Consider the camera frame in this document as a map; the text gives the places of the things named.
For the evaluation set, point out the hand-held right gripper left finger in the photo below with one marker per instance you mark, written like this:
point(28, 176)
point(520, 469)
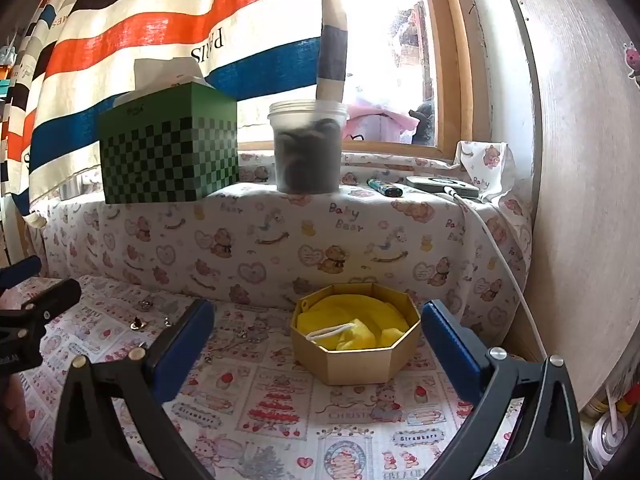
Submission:
point(180, 350)

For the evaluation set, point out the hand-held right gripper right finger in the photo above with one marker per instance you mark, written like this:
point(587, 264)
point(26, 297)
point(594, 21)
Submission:
point(450, 355)

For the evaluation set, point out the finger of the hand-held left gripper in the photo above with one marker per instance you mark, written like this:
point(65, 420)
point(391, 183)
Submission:
point(50, 299)
point(20, 271)

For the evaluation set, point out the gold octagonal box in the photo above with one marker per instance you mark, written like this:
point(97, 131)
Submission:
point(360, 365)

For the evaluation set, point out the person's left hand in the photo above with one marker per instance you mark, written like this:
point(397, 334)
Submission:
point(12, 405)

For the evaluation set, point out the yellow cloth pouch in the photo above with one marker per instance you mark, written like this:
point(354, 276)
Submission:
point(360, 317)

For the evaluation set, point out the bear print cloth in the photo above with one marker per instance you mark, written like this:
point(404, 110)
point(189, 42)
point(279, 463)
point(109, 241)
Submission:
point(250, 240)

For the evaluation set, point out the grey power bank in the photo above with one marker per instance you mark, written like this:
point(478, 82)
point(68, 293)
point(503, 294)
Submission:
point(440, 186)

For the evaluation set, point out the dark lighter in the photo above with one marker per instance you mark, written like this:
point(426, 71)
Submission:
point(385, 188)

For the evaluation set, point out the green checkered tissue box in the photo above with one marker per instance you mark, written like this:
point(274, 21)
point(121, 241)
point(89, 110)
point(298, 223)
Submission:
point(170, 155)

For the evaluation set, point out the light wooden cabinet panel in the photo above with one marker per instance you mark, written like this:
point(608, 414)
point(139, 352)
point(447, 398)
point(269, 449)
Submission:
point(585, 185)

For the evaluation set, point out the plastic jar with dark contents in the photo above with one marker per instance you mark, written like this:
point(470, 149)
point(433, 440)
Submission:
point(307, 155)

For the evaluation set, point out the dark plush toy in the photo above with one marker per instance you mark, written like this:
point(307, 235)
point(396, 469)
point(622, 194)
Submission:
point(424, 122)

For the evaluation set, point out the pink fabric item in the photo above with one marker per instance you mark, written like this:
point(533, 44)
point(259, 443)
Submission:
point(380, 120)

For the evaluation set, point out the white tissue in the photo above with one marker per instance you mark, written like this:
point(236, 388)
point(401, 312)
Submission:
point(165, 72)

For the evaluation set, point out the striped curtain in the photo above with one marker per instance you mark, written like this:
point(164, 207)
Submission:
point(150, 25)

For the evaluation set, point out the cartoon sticker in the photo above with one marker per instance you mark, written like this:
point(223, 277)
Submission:
point(632, 60)

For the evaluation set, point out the wooden window frame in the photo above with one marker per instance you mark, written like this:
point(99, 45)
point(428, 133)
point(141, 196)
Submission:
point(450, 60)

